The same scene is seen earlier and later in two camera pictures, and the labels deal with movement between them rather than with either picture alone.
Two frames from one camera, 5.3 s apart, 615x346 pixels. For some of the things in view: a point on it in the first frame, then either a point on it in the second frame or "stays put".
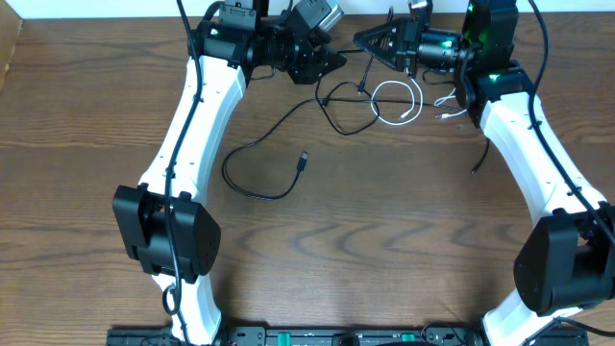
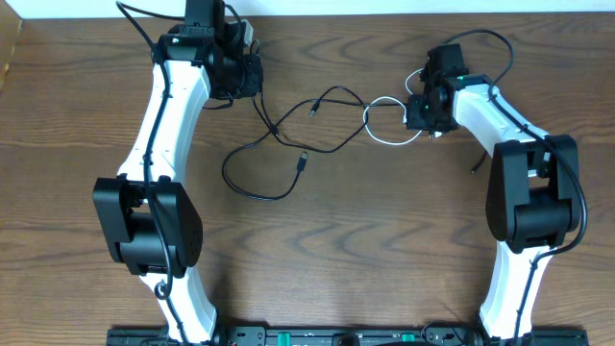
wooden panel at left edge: [11, 24] stays put
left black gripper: [311, 68] → [255, 65]
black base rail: [342, 335] stays put
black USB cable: [360, 86] → [353, 103]
